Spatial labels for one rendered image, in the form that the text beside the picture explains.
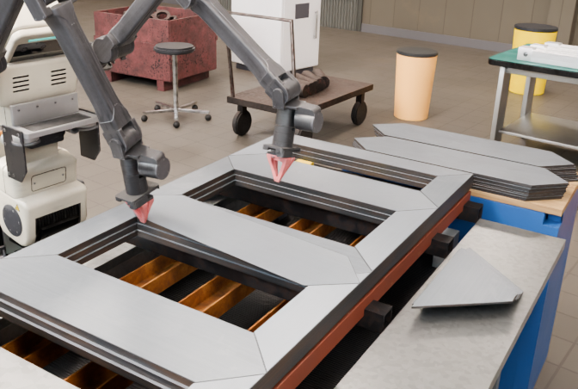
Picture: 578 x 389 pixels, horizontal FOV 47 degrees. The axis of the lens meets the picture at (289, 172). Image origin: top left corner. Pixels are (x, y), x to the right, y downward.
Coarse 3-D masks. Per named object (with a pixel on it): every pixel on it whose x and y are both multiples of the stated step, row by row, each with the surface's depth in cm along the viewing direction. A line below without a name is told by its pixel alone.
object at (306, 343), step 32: (320, 160) 236; (352, 160) 231; (192, 192) 199; (288, 192) 206; (320, 192) 201; (128, 224) 178; (64, 256) 161; (224, 256) 166; (352, 256) 163; (32, 320) 138; (96, 352) 129; (128, 352) 125; (288, 352) 127; (160, 384) 121; (256, 384) 118
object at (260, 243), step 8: (264, 232) 173; (272, 232) 173; (280, 232) 173; (248, 240) 169; (256, 240) 169; (264, 240) 169; (272, 240) 169; (280, 240) 169; (232, 248) 165; (240, 248) 165; (248, 248) 165; (256, 248) 165; (264, 248) 165; (272, 248) 165; (240, 256) 161; (248, 256) 161; (256, 256) 161
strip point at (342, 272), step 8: (336, 264) 158; (344, 264) 159; (328, 272) 155; (336, 272) 155; (344, 272) 155; (352, 272) 155; (312, 280) 151; (320, 280) 151; (328, 280) 152; (336, 280) 152; (344, 280) 152; (352, 280) 152
